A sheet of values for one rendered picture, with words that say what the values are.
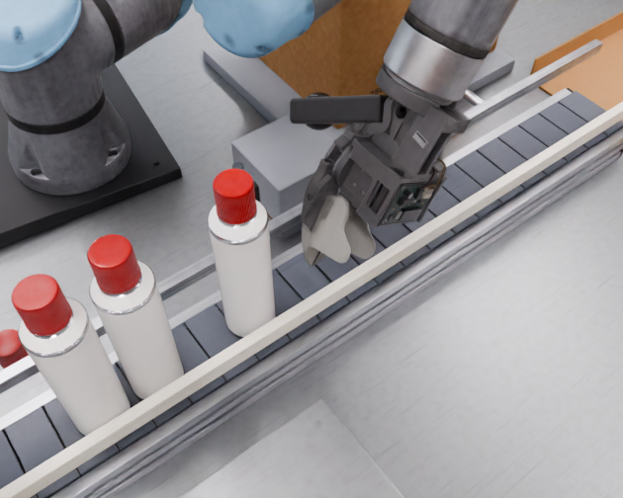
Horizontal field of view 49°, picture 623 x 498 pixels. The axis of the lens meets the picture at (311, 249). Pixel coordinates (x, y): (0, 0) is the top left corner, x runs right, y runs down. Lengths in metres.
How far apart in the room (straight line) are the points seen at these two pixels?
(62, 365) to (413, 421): 0.35
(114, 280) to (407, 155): 0.26
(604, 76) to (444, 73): 0.60
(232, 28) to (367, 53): 0.42
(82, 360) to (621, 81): 0.87
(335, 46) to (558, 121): 0.31
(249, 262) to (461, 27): 0.26
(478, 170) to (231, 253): 0.39
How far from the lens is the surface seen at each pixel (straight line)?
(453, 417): 0.73
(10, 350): 0.78
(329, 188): 0.63
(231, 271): 0.61
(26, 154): 0.90
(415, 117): 0.59
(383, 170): 0.59
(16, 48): 0.80
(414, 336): 0.77
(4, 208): 0.92
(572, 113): 0.98
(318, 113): 0.66
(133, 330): 0.57
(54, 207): 0.90
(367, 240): 0.67
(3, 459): 0.70
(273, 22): 0.48
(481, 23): 0.57
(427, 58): 0.57
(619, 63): 1.18
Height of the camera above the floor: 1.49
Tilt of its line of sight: 52 degrees down
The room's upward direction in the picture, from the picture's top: straight up
